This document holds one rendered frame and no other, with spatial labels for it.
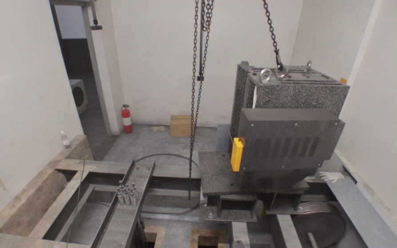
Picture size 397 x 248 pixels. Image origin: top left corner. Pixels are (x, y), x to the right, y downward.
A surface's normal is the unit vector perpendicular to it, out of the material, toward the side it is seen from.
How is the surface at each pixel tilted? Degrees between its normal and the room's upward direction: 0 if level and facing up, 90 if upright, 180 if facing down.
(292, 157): 90
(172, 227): 0
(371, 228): 0
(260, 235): 0
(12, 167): 90
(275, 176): 90
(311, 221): 90
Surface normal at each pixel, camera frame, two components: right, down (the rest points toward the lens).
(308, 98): 0.07, 0.49
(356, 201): 0.03, -0.87
